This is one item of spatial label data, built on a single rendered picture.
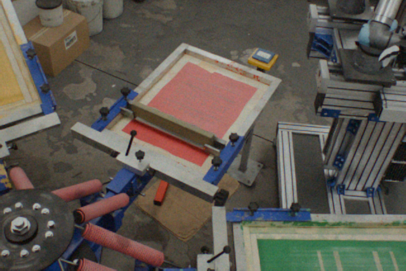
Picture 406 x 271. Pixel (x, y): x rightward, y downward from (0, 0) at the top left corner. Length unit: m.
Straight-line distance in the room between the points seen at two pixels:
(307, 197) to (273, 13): 2.43
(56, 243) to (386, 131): 1.89
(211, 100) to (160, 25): 2.34
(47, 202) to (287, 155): 1.95
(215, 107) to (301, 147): 1.09
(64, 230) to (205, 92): 1.19
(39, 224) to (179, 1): 3.76
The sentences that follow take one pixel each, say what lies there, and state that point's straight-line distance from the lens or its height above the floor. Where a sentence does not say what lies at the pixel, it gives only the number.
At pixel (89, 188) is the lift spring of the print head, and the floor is 1.10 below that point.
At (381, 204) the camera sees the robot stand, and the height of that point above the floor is 0.23.
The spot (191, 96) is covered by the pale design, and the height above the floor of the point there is 0.96.
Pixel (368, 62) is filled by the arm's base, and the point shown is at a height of 1.31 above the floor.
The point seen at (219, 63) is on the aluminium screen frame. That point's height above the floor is 0.98.
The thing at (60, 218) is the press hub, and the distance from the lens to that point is 1.50.
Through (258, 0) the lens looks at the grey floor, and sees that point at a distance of 5.14.
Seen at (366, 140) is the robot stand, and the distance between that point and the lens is 2.80.
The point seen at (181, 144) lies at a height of 0.96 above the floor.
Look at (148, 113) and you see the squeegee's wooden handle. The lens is 2.15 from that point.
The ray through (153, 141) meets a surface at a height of 0.96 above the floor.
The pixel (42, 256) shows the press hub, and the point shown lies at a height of 1.31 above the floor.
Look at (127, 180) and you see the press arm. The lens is 1.90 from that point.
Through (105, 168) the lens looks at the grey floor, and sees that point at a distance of 3.32.
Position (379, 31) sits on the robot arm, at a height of 1.60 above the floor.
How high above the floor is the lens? 2.52
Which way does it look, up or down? 44 degrees down
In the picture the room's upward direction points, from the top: 5 degrees clockwise
